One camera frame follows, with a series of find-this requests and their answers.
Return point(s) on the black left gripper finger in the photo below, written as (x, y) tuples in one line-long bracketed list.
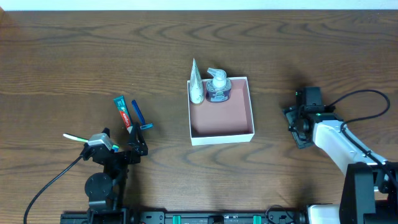
[(105, 133), (136, 140)]

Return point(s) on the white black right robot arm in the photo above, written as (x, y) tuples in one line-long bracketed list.
[(370, 189)]

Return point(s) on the Colgate toothpaste tube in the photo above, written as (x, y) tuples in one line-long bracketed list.
[(123, 110)]

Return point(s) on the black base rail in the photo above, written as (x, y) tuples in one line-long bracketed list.
[(186, 217)]

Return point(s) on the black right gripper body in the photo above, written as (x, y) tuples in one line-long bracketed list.
[(292, 123)]

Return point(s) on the blue disposable razor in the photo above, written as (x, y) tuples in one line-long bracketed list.
[(144, 125)]

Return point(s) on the white box pink interior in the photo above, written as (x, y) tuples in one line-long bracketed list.
[(220, 123)]

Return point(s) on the green white toothbrush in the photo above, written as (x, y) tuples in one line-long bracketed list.
[(76, 138)]

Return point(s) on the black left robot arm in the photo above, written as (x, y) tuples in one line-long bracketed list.
[(105, 189)]

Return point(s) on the purple hand soap pump bottle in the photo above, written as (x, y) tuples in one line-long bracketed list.
[(219, 87)]

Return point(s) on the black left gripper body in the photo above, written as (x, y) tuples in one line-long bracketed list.
[(116, 155)]

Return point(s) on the white Pantene tube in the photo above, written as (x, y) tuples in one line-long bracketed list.
[(196, 91)]

